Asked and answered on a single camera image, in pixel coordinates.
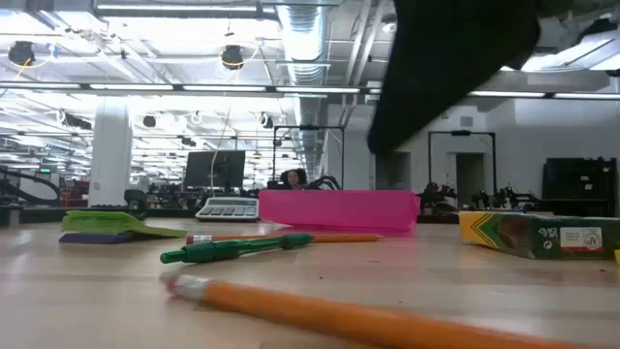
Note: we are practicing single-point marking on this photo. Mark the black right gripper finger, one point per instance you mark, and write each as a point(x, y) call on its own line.
point(450, 48)

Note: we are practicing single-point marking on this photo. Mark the pink plastic pencil case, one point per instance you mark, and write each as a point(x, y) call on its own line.
point(339, 208)

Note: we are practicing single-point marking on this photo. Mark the short orange pencil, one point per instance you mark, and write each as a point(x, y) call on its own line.
point(339, 238)

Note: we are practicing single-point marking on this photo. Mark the long orange pencil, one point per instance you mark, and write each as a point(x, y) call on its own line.
point(339, 315)

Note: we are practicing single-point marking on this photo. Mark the green pen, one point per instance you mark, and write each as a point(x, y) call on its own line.
point(227, 248)

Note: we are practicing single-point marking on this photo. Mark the green sticky note pad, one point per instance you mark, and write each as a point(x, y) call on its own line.
point(106, 223)

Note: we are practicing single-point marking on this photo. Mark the black background robot arm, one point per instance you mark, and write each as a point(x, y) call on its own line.
point(436, 196)
point(504, 199)

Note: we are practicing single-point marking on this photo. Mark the black storage cabinet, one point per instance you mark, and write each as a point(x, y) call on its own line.
point(579, 186)

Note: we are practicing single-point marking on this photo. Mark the person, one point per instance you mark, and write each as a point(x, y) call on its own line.
point(293, 178)

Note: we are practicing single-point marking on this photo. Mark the black computer monitor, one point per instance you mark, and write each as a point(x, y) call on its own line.
point(215, 168)

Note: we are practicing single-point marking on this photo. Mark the grey desk calculator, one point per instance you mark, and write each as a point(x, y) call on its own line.
point(227, 209)

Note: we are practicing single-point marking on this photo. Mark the white round pillar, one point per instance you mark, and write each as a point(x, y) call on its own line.
point(110, 150)

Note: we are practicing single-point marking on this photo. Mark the black gantry frame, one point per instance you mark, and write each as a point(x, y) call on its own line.
point(460, 133)
point(308, 128)

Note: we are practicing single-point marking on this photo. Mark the silver ventilation duct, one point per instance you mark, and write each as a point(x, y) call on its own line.
point(305, 43)

